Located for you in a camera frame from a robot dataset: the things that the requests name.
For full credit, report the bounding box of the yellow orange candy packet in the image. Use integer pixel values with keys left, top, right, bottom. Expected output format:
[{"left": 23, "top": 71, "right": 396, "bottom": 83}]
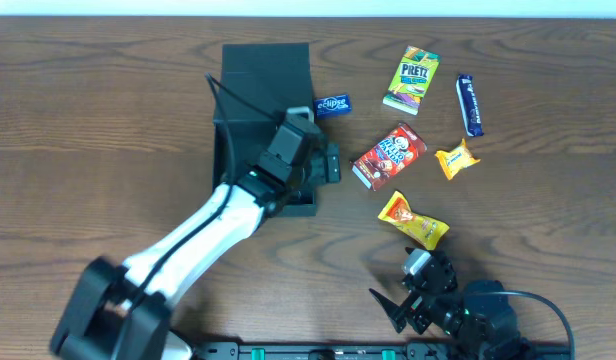
[{"left": 377, "top": 191, "right": 450, "bottom": 250}]

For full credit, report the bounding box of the blue Eclipse mints tin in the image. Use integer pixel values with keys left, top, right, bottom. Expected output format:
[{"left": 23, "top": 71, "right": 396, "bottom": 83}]
[{"left": 314, "top": 94, "right": 352, "bottom": 118}]

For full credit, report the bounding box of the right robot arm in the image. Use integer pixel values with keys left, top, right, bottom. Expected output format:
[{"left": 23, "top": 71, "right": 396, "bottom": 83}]
[{"left": 370, "top": 248, "right": 535, "bottom": 359}]

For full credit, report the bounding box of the small orange snack packet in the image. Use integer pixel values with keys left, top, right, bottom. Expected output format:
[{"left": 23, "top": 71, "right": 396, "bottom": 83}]
[{"left": 435, "top": 139, "right": 480, "bottom": 180}]

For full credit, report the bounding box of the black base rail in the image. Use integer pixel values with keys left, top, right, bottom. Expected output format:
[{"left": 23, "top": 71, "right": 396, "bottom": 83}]
[{"left": 187, "top": 341, "right": 574, "bottom": 360}]

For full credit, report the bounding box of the red Hello Panda box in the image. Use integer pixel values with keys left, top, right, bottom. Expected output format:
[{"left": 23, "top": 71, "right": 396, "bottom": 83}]
[{"left": 352, "top": 123, "right": 427, "bottom": 191}]

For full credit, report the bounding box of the green Pretz snack box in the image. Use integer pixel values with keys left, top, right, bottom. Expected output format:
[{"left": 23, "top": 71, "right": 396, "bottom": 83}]
[{"left": 382, "top": 46, "right": 441, "bottom": 115}]

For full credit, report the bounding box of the black gift box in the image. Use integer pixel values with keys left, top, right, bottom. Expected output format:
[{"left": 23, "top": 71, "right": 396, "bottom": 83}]
[{"left": 211, "top": 42, "right": 319, "bottom": 218}]

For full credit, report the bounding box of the dark blue chocolate bar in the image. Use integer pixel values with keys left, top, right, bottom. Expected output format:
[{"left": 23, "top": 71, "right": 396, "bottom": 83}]
[{"left": 456, "top": 74, "right": 484, "bottom": 137}]

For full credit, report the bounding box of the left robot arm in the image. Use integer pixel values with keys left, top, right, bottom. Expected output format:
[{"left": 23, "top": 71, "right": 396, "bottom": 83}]
[{"left": 49, "top": 107, "right": 340, "bottom": 359}]

